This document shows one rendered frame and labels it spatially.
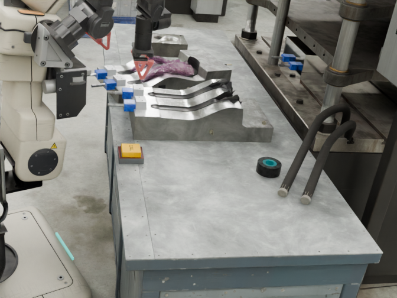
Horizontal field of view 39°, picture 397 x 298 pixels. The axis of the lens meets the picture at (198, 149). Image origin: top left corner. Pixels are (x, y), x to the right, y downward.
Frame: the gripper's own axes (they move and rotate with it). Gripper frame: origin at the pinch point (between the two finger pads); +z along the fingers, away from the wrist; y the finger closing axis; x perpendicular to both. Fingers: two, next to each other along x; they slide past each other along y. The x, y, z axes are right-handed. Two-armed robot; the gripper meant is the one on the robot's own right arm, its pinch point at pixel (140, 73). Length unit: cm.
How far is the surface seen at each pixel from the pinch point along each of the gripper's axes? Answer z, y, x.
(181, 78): 13.2, 27.8, -20.0
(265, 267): 26, -70, -28
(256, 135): 18.5, -9.3, -41.7
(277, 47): 15, 77, -77
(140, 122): 14.1, -8.9, 0.0
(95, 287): 101, 4, 13
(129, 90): 10.8, 9.5, 2.5
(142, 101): 9.4, -2.9, -0.9
